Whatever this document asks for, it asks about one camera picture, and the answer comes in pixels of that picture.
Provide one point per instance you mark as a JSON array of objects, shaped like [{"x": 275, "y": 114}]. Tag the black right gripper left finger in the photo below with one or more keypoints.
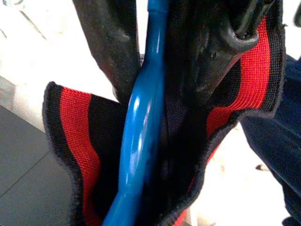
[{"x": 110, "y": 42}]

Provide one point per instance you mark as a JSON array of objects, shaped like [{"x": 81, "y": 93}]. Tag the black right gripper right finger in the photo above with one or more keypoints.
[{"x": 200, "y": 47}]

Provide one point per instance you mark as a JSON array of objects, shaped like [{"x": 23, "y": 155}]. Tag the blue plastic hanger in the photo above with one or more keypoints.
[{"x": 141, "y": 117}]

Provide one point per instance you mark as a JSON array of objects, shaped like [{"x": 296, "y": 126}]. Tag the dark shirt with red stripes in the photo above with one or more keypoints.
[{"x": 75, "y": 122}]

